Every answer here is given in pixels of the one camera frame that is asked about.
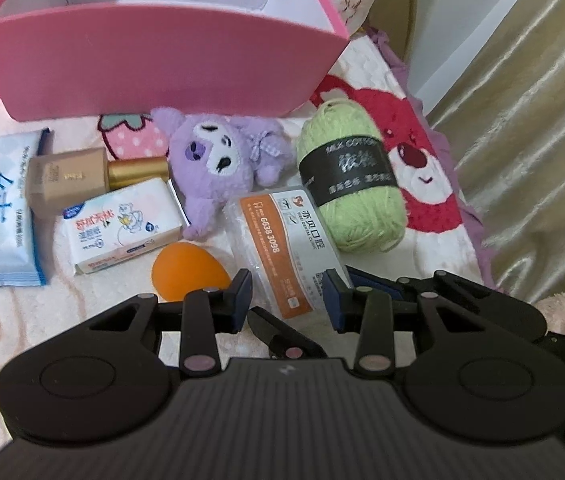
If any blue white tissue pack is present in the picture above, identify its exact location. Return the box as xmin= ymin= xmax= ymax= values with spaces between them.
xmin=0 ymin=128 xmax=49 ymax=287

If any golden satin curtain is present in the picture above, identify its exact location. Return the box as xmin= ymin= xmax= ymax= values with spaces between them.
xmin=429 ymin=0 xmax=565 ymax=302

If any green yarn ball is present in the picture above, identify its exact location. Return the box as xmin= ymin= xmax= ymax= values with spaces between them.
xmin=296 ymin=99 xmax=407 ymax=254

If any orange white floss pack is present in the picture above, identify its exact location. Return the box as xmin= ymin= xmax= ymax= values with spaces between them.
xmin=222 ymin=185 xmax=352 ymax=320

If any purple plush toy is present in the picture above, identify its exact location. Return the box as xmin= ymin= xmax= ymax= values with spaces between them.
xmin=150 ymin=107 xmax=295 ymax=240

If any beige foundation bottle gold cap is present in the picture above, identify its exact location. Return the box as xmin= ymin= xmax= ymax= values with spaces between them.
xmin=25 ymin=148 xmax=170 ymax=218

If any white wet wipes pack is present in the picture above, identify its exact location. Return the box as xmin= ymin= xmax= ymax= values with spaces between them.
xmin=62 ymin=178 xmax=187 ymax=274

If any orange makeup sponge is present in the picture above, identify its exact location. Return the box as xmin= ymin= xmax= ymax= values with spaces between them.
xmin=151 ymin=242 xmax=232 ymax=301

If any pink cardboard box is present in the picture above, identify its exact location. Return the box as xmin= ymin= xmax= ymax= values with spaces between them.
xmin=0 ymin=0 xmax=349 ymax=122

